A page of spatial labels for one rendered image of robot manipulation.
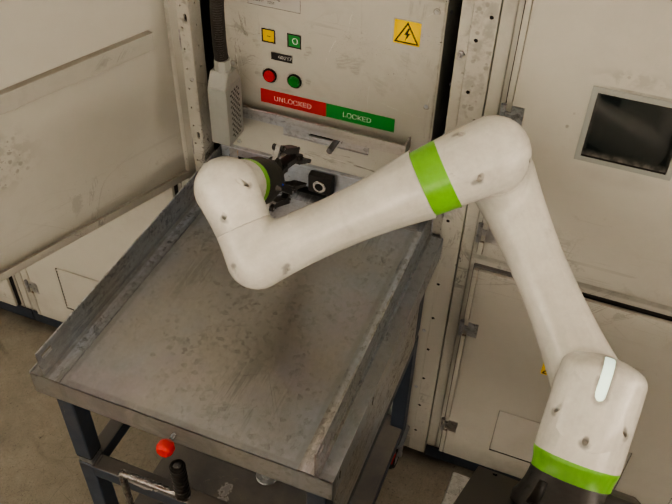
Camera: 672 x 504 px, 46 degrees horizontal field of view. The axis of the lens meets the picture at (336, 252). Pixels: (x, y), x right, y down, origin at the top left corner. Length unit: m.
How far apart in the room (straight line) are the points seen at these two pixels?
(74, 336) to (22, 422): 1.04
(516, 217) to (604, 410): 0.38
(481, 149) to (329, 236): 0.28
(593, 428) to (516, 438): 1.05
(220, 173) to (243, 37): 0.53
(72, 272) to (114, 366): 1.00
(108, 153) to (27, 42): 0.34
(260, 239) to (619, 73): 0.69
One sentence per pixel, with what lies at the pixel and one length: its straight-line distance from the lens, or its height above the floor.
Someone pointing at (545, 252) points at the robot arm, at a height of 1.14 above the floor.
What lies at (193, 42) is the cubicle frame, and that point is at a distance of 1.81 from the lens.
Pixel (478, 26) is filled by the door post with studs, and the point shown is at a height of 1.37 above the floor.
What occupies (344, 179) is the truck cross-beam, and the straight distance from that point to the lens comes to 1.85.
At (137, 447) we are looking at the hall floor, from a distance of 2.50.
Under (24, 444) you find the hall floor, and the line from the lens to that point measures 2.60.
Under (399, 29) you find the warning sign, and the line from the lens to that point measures 1.63.
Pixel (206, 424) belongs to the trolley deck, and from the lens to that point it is 1.47.
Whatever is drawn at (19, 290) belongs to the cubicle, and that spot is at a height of 0.13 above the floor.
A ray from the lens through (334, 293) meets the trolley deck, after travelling 1.67.
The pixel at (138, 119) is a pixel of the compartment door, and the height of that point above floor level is 1.04.
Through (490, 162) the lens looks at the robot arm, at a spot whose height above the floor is 1.33.
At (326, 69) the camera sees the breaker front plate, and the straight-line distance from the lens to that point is 1.73.
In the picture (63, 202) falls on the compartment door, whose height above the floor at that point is 0.93.
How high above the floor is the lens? 2.04
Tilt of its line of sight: 43 degrees down
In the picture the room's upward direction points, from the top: 2 degrees clockwise
